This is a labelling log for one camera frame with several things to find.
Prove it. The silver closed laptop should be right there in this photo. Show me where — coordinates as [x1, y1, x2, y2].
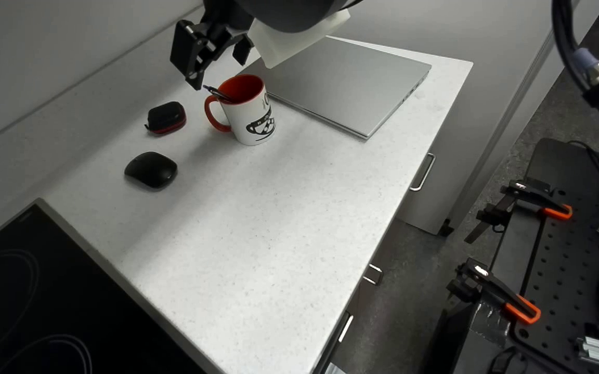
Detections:
[242, 35, 432, 143]

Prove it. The white mug with red inside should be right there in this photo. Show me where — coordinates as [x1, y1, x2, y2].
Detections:
[201, 73, 276, 147]

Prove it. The kitchen base cabinet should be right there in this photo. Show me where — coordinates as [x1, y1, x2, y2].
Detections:
[315, 60, 475, 374]

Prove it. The black cable bundle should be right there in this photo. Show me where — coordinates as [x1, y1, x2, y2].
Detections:
[548, 0, 599, 142]

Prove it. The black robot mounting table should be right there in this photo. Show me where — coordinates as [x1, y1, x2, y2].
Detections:
[426, 138, 599, 374]

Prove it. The black clamp with orange handle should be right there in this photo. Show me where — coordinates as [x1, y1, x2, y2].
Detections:
[447, 258, 545, 328]
[463, 179, 576, 246]

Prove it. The black computer mouse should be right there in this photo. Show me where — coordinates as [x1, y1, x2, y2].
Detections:
[122, 149, 179, 191]

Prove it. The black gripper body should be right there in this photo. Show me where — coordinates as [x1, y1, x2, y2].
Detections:
[199, 0, 254, 48]

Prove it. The black case with red stripe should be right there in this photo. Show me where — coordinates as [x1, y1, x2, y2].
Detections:
[143, 99, 188, 138]

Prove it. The silver drawer handle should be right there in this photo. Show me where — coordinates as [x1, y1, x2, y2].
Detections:
[408, 152, 439, 195]

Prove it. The dark pen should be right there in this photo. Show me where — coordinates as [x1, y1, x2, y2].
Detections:
[201, 83, 231, 104]

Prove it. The black induction cooktop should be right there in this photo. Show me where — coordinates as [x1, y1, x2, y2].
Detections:
[0, 198, 208, 374]

